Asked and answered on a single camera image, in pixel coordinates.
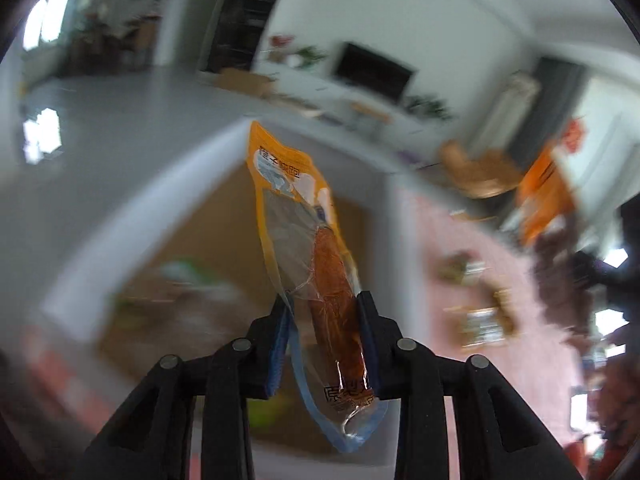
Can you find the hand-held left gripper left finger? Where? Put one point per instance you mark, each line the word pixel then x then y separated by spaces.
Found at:
pixel 277 355

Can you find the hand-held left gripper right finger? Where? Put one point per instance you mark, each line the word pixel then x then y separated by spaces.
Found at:
pixel 367 345

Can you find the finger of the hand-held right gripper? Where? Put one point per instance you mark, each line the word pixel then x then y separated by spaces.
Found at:
pixel 587 267

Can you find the clear orange-edged bag brown snacks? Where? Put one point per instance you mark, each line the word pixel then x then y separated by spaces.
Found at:
pixel 545 195

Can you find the orange sausage snack packet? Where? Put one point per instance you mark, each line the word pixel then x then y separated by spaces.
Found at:
pixel 325 270

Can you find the white cardboard box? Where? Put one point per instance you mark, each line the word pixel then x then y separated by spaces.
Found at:
pixel 225 210

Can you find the silver clear snack packet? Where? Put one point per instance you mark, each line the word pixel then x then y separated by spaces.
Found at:
pixel 480 317

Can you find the stack of green snack packets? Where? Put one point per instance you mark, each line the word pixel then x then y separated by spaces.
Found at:
pixel 192 272

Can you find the small olive snack packet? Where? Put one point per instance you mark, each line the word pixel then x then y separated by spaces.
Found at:
pixel 462 267

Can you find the striped pink bedsheet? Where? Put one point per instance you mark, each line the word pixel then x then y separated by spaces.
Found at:
pixel 500 400

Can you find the grey curtain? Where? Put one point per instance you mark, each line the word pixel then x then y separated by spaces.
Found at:
pixel 550 100

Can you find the white curtain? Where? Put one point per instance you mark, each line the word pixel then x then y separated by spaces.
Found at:
pixel 505 110

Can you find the white television cabinet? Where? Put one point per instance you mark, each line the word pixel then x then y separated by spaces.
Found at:
pixel 350 105

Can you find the black television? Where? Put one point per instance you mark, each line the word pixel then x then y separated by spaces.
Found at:
pixel 372 72

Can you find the brown cardboard box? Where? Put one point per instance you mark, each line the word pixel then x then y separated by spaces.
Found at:
pixel 245 80

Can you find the green plant in white pot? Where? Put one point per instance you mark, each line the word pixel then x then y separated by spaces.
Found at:
pixel 310 55

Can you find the red flower plant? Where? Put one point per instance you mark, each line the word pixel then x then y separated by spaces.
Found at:
pixel 277 45

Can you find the dark tall cabinet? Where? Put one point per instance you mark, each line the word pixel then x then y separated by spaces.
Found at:
pixel 240 15

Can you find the bright window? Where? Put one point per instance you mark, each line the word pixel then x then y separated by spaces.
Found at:
pixel 45 20

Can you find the red wall hanging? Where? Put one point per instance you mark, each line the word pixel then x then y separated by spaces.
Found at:
pixel 575 135

